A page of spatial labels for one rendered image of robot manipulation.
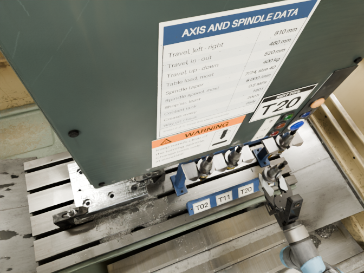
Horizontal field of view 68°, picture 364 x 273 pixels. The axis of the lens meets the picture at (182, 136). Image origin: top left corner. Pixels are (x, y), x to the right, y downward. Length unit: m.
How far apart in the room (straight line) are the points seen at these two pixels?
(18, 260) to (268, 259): 1.18
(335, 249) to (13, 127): 1.96
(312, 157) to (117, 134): 1.40
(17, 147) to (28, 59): 1.65
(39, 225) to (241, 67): 1.14
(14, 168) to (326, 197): 1.65
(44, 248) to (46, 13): 1.15
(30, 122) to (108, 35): 1.73
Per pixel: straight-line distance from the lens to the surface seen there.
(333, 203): 1.63
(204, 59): 0.28
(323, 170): 1.65
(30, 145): 1.85
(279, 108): 0.48
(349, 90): 1.48
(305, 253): 1.04
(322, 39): 0.38
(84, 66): 0.25
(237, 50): 0.30
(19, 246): 1.58
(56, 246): 1.29
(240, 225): 1.45
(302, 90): 0.47
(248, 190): 1.31
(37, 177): 1.39
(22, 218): 1.61
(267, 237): 1.52
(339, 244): 1.76
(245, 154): 1.04
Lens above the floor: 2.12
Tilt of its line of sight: 62 degrees down
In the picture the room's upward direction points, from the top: 11 degrees clockwise
